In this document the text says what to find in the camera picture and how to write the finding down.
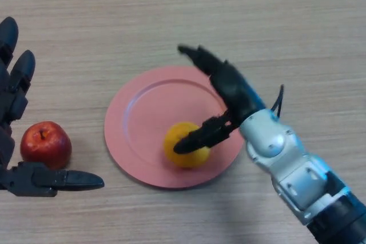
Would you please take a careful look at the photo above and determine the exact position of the yellow pear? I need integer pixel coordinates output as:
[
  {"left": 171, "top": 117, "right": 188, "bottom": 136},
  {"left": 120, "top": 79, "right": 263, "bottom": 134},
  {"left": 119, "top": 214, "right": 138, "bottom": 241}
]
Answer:
[{"left": 163, "top": 122, "right": 212, "bottom": 169}]

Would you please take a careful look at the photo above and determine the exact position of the red apple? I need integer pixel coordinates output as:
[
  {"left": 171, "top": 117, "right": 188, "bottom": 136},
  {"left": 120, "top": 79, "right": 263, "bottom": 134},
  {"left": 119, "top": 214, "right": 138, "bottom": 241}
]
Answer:
[{"left": 19, "top": 121, "right": 72, "bottom": 170}]

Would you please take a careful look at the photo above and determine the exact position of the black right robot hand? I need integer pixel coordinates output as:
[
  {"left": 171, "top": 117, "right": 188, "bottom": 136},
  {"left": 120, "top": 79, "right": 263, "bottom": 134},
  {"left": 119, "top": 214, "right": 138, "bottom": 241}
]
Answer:
[{"left": 173, "top": 44, "right": 266, "bottom": 155}]

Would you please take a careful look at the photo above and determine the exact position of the pink round plate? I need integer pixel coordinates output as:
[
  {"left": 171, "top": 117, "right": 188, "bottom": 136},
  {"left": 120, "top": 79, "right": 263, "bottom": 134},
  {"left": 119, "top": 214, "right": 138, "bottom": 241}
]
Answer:
[{"left": 104, "top": 66, "right": 246, "bottom": 190}]

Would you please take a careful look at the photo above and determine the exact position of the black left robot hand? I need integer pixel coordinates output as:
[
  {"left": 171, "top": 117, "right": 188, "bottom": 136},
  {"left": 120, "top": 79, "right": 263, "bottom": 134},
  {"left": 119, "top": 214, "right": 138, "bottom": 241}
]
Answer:
[{"left": 0, "top": 17, "right": 105, "bottom": 198}]

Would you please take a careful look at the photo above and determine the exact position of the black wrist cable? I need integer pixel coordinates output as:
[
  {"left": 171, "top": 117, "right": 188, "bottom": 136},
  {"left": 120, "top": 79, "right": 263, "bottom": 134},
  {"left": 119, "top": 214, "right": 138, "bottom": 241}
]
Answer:
[{"left": 270, "top": 84, "right": 285, "bottom": 119}]

